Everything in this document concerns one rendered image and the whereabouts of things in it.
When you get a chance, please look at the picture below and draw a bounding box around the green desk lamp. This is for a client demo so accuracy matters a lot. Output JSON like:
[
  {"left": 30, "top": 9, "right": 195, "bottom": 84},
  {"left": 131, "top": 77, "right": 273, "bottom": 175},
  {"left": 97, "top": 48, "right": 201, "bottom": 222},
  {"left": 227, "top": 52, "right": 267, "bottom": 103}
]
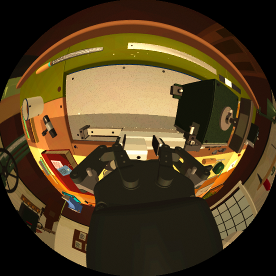
[{"left": 256, "top": 97, "right": 276, "bottom": 125}]

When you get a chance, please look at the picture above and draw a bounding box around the cream sheet with holes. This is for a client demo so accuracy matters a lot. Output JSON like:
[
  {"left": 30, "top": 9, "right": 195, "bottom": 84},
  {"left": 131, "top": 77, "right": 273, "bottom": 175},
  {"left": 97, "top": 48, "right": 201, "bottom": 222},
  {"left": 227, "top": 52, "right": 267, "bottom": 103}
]
[{"left": 226, "top": 159, "right": 238, "bottom": 172}]

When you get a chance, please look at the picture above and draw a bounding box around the white enamel mug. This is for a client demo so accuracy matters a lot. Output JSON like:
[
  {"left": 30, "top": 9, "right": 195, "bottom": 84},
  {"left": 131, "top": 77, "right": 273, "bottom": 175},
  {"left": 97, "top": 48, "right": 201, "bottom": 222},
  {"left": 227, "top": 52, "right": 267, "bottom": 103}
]
[{"left": 21, "top": 95, "right": 45, "bottom": 122}]

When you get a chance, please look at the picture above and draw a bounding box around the grey base plate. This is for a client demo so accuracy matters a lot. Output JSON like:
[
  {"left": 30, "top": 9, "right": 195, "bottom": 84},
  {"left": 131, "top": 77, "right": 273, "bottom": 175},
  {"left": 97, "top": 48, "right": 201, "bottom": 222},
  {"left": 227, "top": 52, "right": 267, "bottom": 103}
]
[{"left": 64, "top": 64, "right": 242, "bottom": 150}]

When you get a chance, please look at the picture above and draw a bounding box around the brown notice board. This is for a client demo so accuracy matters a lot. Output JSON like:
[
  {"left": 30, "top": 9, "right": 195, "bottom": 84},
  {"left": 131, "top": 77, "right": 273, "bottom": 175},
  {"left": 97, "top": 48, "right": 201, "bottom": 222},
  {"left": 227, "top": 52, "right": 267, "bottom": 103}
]
[{"left": 71, "top": 228, "right": 89, "bottom": 253}]

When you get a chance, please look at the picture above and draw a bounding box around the blue teal device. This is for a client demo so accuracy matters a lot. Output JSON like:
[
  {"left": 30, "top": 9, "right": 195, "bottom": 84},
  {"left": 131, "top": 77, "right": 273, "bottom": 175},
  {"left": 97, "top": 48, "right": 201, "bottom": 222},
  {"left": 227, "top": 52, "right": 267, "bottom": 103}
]
[{"left": 61, "top": 190, "right": 84, "bottom": 214}]

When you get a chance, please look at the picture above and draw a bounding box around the black grey loose T-handle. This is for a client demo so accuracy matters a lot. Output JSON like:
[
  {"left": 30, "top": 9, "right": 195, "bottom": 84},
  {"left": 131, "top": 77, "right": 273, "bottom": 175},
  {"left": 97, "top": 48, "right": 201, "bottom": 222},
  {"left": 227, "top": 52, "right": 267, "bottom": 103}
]
[{"left": 41, "top": 114, "right": 58, "bottom": 139}]

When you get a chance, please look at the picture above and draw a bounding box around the dark bracket with white pin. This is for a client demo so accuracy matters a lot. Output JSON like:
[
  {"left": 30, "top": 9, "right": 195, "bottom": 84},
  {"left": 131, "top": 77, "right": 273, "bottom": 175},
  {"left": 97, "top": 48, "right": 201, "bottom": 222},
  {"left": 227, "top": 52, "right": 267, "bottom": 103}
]
[
  {"left": 170, "top": 83, "right": 184, "bottom": 99},
  {"left": 247, "top": 122, "right": 260, "bottom": 148},
  {"left": 184, "top": 121, "right": 202, "bottom": 152}
]

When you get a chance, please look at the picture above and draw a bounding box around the dark grey end stop block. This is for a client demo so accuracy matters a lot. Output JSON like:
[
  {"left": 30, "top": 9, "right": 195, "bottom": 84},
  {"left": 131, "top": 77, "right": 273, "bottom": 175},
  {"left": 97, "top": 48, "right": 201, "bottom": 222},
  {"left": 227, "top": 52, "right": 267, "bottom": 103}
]
[{"left": 78, "top": 124, "right": 91, "bottom": 140}]

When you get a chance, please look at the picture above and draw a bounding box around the brown panelled door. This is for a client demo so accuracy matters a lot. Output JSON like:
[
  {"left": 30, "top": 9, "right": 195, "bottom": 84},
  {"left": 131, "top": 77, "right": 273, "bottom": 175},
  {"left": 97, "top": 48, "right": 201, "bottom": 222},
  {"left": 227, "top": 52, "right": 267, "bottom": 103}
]
[{"left": 196, "top": 22, "right": 263, "bottom": 81}]

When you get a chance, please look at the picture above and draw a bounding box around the black floor machine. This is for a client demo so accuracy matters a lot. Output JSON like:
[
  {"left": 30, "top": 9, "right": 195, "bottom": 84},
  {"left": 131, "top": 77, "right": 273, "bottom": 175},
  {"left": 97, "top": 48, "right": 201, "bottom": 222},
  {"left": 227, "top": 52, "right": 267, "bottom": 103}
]
[{"left": 18, "top": 193, "right": 47, "bottom": 234}]

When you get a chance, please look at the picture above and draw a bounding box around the file with wooden handle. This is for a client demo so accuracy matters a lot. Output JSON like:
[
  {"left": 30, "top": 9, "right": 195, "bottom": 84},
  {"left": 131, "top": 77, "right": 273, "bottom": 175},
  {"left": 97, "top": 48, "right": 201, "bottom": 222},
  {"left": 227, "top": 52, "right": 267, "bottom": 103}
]
[{"left": 35, "top": 46, "right": 104, "bottom": 75}]

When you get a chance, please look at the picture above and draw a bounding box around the wooden handled screwdriver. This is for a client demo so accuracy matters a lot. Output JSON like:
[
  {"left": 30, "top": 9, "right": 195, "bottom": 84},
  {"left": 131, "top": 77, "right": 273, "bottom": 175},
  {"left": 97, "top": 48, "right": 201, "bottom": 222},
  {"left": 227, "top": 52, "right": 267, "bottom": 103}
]
[{"left": 201, "top": 157, "right": 226, "bottom": 166}]

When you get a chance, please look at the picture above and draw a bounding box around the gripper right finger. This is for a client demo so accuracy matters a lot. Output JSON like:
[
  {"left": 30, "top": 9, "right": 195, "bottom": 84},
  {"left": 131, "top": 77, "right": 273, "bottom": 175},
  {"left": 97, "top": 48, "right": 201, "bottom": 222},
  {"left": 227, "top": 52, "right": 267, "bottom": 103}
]
[{"left": 151, "top": 134, "right": 212, "bottom": 191}]

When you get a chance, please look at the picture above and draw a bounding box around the grey slide rail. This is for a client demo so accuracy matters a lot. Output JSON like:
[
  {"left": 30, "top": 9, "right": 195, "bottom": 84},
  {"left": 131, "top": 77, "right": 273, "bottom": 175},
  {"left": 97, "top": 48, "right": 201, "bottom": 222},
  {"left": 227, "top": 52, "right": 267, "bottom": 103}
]
[{"left": 86, "top": 127, "right": 123, "bottom": 137}]

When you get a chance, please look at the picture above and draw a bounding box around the blue paper tag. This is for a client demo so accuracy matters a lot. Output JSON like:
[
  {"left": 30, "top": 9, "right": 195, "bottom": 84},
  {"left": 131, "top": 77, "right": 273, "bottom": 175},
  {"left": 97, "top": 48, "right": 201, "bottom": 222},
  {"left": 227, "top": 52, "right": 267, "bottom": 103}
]
[{"left": 57, "top": 164, "right": 73, "bottom": 177}]

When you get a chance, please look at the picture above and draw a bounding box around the green round tin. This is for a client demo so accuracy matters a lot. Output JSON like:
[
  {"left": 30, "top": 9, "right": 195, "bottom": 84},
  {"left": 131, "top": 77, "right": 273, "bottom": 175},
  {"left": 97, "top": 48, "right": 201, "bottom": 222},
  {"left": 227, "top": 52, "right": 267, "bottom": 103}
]
[{"left": 212, "top": 161, "right": 225, "bottom": 175}]

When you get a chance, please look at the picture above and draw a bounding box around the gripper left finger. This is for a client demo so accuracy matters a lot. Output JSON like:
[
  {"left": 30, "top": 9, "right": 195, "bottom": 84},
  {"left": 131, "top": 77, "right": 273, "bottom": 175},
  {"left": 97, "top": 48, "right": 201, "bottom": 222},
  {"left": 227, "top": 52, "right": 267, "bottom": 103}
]
[{"left": 69, "top": 133, "right": 141, "bottom": 191}]

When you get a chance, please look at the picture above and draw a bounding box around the pink paper slip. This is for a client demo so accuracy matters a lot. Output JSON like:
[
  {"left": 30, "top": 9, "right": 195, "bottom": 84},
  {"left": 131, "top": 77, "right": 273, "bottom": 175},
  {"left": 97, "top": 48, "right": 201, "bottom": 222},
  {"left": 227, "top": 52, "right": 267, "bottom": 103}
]
[{"left": 50, "top": 159, "right": 65, "bottom": 170}]

